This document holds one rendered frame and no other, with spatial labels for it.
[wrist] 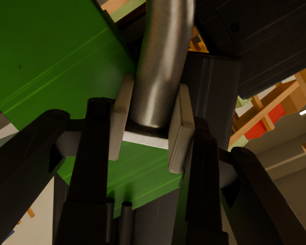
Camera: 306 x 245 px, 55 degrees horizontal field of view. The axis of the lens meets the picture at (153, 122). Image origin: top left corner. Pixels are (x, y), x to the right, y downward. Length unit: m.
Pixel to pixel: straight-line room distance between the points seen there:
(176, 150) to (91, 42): 0.11
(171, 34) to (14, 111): 0.14
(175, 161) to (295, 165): 7.64
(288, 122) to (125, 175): 9.38
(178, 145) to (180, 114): 0.02
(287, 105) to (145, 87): 4.04
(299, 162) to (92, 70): 7.60
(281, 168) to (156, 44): 7.61
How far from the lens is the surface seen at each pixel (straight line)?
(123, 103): 0.16
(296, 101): 4.21
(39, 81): 0.24
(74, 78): 0.23
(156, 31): 0.18
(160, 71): 0.18
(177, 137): 0.15
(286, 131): 9.66
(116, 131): 0.15
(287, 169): 7.80
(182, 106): 0.17
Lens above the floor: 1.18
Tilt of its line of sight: 6 degrees up
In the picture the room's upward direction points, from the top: 149 degrees clockwise
